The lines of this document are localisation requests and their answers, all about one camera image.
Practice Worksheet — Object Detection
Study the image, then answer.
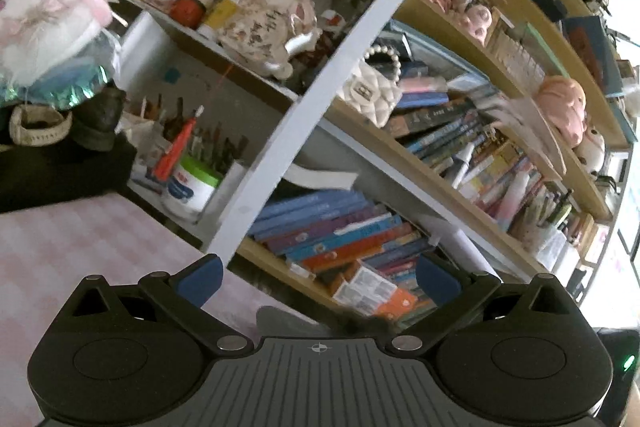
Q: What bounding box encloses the dark blue book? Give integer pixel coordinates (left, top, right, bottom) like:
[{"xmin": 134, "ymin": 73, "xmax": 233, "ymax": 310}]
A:
[{"xmin": 562, "ymin": 14, "xmax": 625, "ymax": 96}]

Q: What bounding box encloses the pink cartoon desk mat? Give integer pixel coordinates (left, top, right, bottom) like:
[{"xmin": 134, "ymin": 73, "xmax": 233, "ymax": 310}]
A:
[{"xmin": 0, "ymin": 194, "xmax": 321, "ymax": 408}]

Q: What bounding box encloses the white quilted handbag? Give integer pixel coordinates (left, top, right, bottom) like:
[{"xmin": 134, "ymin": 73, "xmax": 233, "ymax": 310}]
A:
[{"xmin": 339, "ymin": 46, "xmax": 403, "ymax": 128}]

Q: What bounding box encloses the orange white carton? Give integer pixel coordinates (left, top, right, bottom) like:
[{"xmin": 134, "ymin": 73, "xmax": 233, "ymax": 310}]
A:
[
  {"xmin": 331, "ymin": 259, "xmax": 401, "ymax": 315},
  {"xmin": 377, "ymin": 289, "xmax": 436, "ymax": 325}
]

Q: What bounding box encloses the row of slanted colourful books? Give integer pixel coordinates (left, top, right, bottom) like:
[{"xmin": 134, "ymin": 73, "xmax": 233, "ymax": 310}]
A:
[{"xmin": 247, "ymin": 189, "xmax": 436, "ymax": 303}]

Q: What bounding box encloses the black box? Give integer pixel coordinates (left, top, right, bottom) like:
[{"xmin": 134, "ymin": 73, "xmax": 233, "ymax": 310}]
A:
[{"xmin": 0, "ymin": 139, "xmax": 138, "ymax": 214}]

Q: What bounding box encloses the yellow bottle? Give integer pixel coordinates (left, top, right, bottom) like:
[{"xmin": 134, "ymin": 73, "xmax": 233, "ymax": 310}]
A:
[{"xmin": 200, "ymin": 0, "xmax": 247, "ymax": 32}]

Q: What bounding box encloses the black stand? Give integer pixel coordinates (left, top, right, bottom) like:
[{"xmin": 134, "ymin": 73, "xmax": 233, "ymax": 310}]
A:
[{"xmin": 565, "ymin": 267, "xmax": 588, "ymax": 303}]

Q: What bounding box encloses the wrapped pink white plush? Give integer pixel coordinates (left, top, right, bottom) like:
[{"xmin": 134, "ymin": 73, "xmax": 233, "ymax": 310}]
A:
[{"xmin": 0, "ymin": 0, "xmax": 121, "ymax": 110}]

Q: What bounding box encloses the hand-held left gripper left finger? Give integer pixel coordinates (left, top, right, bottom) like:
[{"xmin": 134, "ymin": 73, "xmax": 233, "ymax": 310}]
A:
[{"xmin": 72, "ymin": 254, "xmax": 249, "ymax": 357}]

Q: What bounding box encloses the dark boot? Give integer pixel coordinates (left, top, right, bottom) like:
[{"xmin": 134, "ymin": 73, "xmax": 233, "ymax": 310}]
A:
[{"xmin": 70, "ymin": 82, "xmax": 127, "ymax": 152}]

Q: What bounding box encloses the white storage box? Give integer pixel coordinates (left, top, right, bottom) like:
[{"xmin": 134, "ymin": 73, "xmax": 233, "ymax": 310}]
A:
[{"xmin": 537, "ymin": 239, "xmax": 583, "ymax": 275}]

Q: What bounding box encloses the white wooden bookshelf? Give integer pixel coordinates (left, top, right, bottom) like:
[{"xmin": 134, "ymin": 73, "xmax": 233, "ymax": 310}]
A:
[{"xmin": 50, "ymin": 0, "xmax": 636, "ymax": 323}]

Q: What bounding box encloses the small pink plush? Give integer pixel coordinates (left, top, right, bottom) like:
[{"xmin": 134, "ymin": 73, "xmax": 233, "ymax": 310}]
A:
[{"xmin": 462, "ymin": 3, "xmax": 495, "ymax": 45}]

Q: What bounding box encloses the clear pen holder with pens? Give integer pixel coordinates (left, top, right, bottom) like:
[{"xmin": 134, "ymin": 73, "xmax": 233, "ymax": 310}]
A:
[{"xmin": 517, "ymin": 189, "xmax": 576, "ymax": 258}]

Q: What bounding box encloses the red rocket pen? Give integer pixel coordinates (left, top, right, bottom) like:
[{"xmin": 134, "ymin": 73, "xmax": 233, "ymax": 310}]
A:
[{"xmin": 152, "ymin": 106, "xmax": 205, "ymax": 182}]

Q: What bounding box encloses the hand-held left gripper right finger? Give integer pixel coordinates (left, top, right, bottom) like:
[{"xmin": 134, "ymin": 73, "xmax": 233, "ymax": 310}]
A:
[{"xmin": 387, "ymin": 254, "xmax": 571, "ymax": 356}]

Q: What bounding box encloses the row of beige books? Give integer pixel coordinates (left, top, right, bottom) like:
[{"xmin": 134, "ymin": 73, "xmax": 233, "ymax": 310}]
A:
[{"xmin": 487, "ymin": 7, "xmax": 556, "ymax": 98}]

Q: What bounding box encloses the row of leaning paperback books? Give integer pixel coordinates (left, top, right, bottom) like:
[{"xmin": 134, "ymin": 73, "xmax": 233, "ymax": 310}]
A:
[{"xmin": 385, "ymin": 72, "xmax": 546, "ymax": 218}]

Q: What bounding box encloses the white wristwatch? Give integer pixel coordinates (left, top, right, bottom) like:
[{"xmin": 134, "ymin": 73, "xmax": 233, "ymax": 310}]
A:
[{"xmin": 9, "ymin": 103, "xmax": 73, "ymax": 146}]

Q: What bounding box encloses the large pink plush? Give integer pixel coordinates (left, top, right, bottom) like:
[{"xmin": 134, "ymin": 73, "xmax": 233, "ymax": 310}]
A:
[{"xmin": 532, "ymin": 76, "xmax": 587, "ymax": 148}]

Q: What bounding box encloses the open white book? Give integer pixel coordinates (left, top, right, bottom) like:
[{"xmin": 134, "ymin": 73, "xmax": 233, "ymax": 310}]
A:
[{"xmin": 282, "ymin": 164, "xmax": 361, "ymax": 192}]

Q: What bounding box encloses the white jar with blue label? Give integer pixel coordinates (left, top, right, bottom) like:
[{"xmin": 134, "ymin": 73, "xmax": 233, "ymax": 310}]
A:
[{"xmin": 161, "ymin": 154, "xmax": 223, "ymax": 222}]

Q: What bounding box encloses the pink translucent bottle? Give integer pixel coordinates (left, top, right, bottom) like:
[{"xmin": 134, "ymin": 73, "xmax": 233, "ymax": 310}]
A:
[{"xmin": 497, "ymin": 169, "xmax": 532, "ymax": 220}]

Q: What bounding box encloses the red jar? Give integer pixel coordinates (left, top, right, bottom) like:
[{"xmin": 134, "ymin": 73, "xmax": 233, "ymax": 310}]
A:
[{"xmin": 169, "ymin": 0, "xmax": 215, "ymax": 30}]

